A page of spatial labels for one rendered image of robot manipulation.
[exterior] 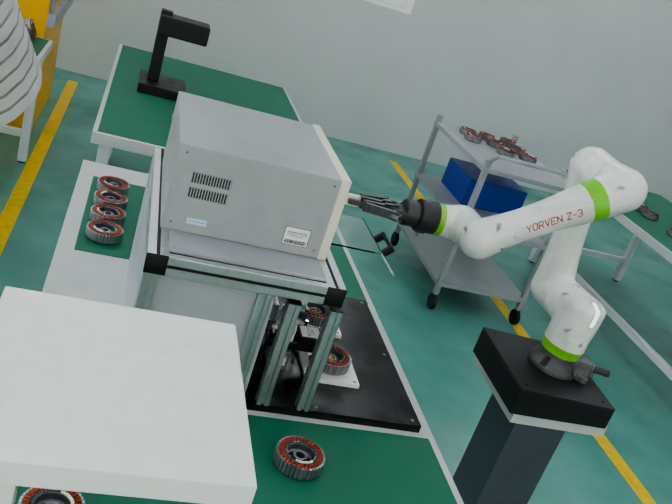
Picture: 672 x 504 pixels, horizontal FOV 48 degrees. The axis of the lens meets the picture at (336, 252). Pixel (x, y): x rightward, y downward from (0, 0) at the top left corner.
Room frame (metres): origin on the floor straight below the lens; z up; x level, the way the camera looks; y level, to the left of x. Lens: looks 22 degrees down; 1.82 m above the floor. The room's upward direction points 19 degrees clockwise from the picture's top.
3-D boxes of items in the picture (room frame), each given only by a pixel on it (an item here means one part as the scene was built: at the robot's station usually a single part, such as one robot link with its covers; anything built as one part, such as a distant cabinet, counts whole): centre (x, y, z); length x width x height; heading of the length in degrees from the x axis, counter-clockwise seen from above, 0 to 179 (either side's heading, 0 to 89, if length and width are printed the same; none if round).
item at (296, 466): (1.38, -0.07, 0.77); 0.11 x 0.11 x 0.04
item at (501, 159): (4.59, -0.76, 0.51); 1.01 x 0.60 x 1.01; 19
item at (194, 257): (1.79, 0.26, 1.09); 0.68 x 0.44 x 0.05; 19
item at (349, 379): (1.77, -0.08, 0.78); 0.15 x 0.15 x 0.01; 19
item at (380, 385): (1.88, -0.02, 0.76); 0.64 x 0.47 x 0.02; 19
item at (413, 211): (2.01, -0.13, 1.18); 0.09 x 0.08 x 0.07; 108
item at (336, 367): (1.77, -0.08, 0.80); 0.11 x 0.11 x 0.04
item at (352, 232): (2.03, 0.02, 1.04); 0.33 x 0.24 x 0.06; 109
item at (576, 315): (2.14, -0.74, 0.99); 0.16 x 0.13 x 0.19; 23
